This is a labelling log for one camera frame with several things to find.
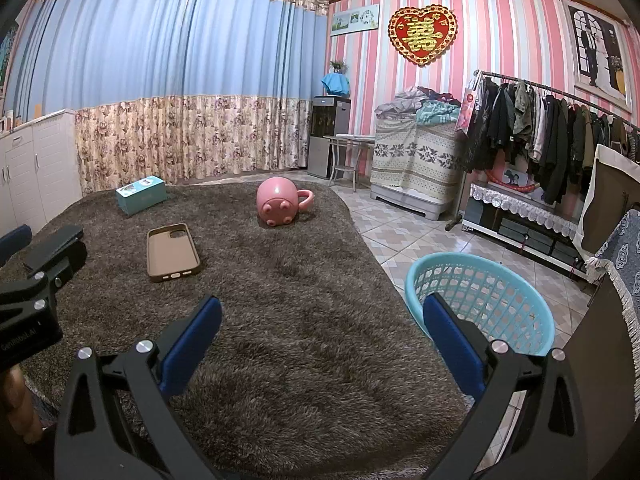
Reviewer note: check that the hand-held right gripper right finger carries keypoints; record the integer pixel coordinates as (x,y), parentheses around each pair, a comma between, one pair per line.
(452,345)

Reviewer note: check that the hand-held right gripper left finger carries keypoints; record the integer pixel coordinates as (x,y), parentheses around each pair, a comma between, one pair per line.
(192,345)

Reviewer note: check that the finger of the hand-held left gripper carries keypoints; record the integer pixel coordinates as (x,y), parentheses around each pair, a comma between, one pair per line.
(65,265)
(15,242)

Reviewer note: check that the teal plastic basket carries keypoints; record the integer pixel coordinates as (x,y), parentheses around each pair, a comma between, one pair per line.
(480,290)

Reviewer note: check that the person's left forearm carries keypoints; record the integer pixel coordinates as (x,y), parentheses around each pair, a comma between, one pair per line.
(22,400)

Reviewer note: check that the white cabinet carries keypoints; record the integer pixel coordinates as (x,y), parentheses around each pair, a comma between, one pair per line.
(40,170)

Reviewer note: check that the brown phone case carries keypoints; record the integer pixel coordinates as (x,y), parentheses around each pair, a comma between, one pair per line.
(172,255)

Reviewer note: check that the teal cardboard box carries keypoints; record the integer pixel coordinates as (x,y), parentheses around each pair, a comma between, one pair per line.
(142,197)

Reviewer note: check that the black low cabinet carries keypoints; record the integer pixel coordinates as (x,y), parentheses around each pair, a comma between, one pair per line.
(525,240)

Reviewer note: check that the white washing machine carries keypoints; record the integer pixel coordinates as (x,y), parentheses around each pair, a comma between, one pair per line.
(415,205)

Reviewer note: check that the white lace cloth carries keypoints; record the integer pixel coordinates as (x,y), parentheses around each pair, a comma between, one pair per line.
(525,207)

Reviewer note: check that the dark brown wooden furniture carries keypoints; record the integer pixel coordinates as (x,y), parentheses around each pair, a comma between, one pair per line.
(605,385)

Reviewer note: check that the pink pig mug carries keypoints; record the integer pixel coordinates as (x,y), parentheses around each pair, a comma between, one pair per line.
(277,200)

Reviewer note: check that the red plastic hoop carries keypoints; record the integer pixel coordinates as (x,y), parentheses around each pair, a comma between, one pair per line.
(515,187)

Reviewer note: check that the covered cabinet with laundry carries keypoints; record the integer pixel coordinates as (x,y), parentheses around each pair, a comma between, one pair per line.
(415,160)

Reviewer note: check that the blue patterned fringed cloth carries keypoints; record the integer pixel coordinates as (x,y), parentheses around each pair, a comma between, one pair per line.
(622,260)

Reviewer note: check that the row of hanging clothes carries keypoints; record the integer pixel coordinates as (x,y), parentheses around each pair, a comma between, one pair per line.
(545,135)

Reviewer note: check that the small metal folding table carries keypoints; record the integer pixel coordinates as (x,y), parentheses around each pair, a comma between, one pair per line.
(350,138)

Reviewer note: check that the blue floral curtain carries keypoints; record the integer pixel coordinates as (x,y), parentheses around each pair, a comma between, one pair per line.
(175,60)

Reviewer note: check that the pink hanging bag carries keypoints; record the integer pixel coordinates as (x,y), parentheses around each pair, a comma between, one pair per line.
(466,107)

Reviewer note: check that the grey water dispenser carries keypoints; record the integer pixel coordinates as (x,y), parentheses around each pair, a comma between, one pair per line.
(327,140)

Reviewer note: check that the pile of clothes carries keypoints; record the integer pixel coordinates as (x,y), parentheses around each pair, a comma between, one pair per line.
(415,107)

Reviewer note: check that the metal clothes rack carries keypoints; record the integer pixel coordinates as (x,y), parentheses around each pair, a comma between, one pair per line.
(550,89)

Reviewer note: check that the blue cloth cover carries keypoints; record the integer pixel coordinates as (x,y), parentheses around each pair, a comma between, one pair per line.
(336,85)

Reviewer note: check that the small potted plant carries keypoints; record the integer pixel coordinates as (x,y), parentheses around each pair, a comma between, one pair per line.
(339,66)

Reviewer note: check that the wedding photo poster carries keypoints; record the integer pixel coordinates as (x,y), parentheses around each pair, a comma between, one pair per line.
(595,50)

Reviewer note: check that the green wall painting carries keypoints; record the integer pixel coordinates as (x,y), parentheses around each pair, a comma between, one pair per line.
(6,60)

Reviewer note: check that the brown board white frame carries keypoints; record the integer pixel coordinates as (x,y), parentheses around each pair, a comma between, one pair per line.
(615,195)

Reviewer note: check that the red heart wall decoration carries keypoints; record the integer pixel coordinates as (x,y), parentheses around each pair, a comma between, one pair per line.
(422,35)

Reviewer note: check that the wall calendar poster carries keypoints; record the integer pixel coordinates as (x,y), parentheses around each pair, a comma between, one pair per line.
(354,20)

